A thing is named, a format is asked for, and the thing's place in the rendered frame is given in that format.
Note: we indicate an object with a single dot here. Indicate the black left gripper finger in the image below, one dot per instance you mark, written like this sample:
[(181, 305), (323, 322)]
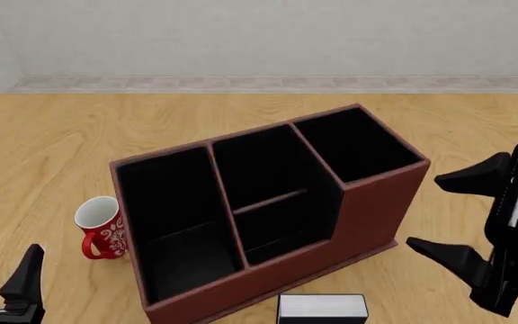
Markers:
[(27, 283)]

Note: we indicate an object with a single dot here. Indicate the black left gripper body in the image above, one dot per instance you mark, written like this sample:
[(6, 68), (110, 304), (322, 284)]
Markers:
[(2, 317)]

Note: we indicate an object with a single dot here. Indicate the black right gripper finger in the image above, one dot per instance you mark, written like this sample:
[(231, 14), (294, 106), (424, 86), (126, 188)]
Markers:
[(457, 260), (479, 179)]

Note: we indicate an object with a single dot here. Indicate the red-brown desk caddy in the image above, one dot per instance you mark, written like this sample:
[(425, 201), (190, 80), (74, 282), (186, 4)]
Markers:
[(371, 216)]

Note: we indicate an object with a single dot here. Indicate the red patterned mug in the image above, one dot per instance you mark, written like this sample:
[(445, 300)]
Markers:
[(111, 236)]

